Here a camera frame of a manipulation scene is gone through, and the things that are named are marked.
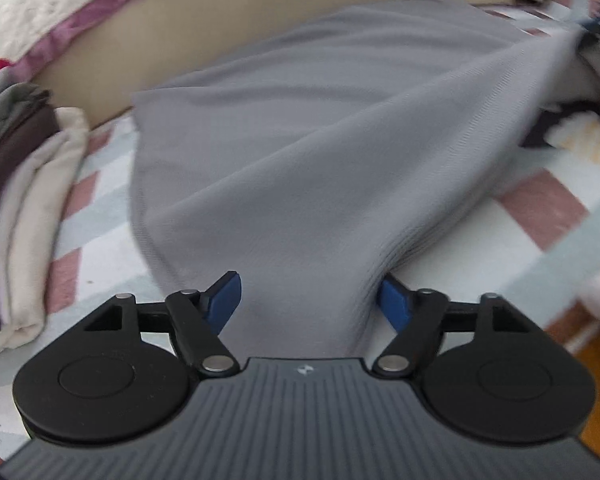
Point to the grey folded garment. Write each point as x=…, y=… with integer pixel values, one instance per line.
x=10, y=115

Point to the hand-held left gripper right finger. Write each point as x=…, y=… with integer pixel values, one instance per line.
x=395, y=305

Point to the white folded garment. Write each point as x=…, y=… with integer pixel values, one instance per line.
x=35, y=220

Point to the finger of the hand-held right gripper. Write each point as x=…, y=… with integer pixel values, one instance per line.
x=597, y=22

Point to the grey knit garment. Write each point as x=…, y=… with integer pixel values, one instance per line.
x=305, y=160

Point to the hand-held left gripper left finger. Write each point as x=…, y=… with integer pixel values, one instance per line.
x=225, y=305

